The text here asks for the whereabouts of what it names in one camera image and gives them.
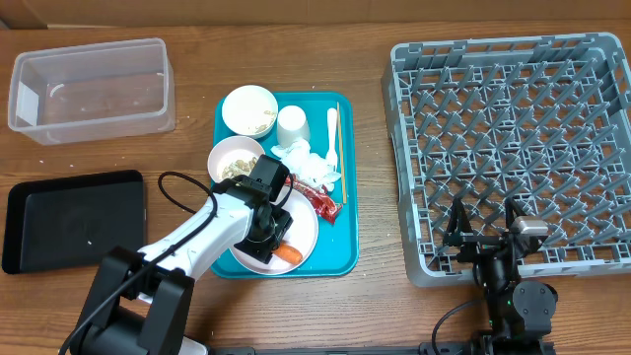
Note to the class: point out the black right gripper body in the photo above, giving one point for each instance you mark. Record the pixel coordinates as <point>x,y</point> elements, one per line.
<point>477,247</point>

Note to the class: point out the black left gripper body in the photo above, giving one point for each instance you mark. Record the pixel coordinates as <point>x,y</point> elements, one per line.
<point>260,242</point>

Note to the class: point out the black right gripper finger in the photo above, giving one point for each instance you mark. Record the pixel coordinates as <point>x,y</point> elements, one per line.
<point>459,224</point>
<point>515,217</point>

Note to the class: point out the white tissue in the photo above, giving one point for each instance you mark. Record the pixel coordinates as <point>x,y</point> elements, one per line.
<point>308,167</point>

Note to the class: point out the red snack wrapper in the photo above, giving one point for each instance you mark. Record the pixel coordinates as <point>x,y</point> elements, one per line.
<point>323,205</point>

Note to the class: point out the orange carrot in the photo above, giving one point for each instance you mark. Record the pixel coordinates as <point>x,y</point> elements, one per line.
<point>288,254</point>

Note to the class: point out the white plastic cup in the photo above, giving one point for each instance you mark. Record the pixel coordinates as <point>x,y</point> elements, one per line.
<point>292,125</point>

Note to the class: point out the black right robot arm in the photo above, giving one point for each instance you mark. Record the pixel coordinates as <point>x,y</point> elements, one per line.
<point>520,312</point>

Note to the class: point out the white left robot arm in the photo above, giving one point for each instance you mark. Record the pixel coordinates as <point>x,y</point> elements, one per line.
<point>139,301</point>

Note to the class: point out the grey dishwasher rack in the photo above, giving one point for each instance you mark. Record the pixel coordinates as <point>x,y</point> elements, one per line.
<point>544,120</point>

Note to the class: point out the pink bowl with cereal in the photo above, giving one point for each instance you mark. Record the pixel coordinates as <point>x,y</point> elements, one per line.
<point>233,156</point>

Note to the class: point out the white round plate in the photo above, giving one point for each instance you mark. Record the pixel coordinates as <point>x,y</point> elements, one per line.
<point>302,236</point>

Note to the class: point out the white plastic fork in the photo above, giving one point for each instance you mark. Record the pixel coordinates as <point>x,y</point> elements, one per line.
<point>331,154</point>

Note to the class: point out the teal serving tray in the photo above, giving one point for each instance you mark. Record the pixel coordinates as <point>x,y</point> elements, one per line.
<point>336,251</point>

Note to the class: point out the white bowl with crumbs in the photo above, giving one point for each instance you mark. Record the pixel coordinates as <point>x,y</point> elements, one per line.
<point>250,111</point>

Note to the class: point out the wooden chopstick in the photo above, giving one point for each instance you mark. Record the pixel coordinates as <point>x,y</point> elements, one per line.
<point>341,155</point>

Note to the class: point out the clear plastic bin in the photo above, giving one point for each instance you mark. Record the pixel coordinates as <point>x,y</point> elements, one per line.
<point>92,92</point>

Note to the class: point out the black tray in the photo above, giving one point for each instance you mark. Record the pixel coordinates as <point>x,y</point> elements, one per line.
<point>72,221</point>

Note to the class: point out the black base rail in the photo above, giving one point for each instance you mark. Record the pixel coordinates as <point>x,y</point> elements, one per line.
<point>422,349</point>

